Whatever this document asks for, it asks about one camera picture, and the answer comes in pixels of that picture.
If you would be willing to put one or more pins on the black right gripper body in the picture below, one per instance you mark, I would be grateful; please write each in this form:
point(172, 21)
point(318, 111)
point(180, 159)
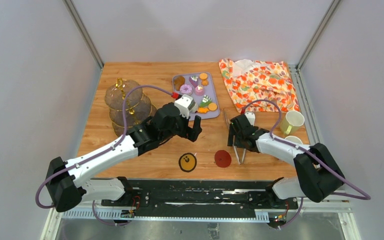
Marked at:
point(238, 142)

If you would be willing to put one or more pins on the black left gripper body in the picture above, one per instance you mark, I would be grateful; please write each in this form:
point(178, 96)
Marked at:
point(177, 131)

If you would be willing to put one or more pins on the metal serving tongs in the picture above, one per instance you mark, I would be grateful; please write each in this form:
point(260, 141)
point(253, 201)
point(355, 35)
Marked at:
point(228, 114)

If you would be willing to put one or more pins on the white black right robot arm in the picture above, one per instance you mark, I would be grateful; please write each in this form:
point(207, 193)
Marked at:
point(317, 173)

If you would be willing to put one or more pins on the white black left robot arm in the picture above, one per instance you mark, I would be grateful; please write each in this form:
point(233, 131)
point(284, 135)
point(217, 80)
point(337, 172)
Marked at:
point(69, 182)

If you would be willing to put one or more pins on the grey chocolate cone cake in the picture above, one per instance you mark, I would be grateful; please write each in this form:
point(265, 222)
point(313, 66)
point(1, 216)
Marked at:
point(193, 108)

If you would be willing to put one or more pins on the orange fish-shaped cake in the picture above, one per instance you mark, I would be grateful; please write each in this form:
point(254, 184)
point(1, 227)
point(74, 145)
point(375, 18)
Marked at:
point(202, 110)

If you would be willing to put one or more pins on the red round coaster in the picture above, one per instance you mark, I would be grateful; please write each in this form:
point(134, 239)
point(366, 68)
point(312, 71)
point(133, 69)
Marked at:
point(222, 159)

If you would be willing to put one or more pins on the yellow chick coaster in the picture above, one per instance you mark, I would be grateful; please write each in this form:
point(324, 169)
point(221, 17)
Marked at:
point(187, 162)

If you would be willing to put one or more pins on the round yellow biscuit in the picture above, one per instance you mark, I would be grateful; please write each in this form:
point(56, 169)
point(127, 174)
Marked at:
point(212, 107)

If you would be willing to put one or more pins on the three-tier glass cake stand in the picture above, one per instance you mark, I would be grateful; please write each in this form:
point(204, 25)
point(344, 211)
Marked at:
point(127, 111)

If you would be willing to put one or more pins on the green layered cake slice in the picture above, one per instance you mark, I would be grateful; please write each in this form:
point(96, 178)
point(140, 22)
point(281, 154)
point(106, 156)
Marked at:
point(205, 102)

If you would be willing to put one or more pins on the brown cookie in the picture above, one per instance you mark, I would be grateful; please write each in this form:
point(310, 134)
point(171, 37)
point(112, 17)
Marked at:
point(178, 81)

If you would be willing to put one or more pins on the pink sugared dome cake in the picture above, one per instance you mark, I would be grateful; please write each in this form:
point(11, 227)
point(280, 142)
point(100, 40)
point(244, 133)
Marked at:
point(199, 90)

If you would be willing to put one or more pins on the lavender dessert tray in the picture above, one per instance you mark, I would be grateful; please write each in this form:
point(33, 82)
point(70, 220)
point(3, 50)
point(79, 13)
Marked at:
point(209, 91)

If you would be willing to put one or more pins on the purple heart cake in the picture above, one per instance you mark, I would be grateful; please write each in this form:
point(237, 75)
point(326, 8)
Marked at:
point(193, 79)

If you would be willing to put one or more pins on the small orange shell cookie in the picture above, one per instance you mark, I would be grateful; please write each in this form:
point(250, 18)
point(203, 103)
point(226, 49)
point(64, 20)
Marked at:
point(204, 82)

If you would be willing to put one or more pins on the light green mug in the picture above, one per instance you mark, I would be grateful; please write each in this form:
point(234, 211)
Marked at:
point(291, 122)

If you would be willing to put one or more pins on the floral orange cloth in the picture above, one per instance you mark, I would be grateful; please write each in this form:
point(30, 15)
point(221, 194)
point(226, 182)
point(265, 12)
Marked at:
point(250, 80)

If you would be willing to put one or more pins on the orange round tart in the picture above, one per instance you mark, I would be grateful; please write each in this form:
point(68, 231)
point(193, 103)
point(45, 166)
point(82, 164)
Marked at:
point(203, 76)

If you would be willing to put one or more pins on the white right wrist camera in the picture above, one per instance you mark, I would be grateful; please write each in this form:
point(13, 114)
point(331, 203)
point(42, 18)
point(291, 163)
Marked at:
point(251, 117)

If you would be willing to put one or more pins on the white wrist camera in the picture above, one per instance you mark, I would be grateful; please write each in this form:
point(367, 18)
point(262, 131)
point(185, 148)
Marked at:
point(183, 104)
point(251, 117)

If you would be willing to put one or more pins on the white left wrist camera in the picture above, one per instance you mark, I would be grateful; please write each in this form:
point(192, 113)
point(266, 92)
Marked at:
point(183, 104)

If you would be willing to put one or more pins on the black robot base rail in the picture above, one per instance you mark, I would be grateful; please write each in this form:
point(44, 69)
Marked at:
point(201, 200)

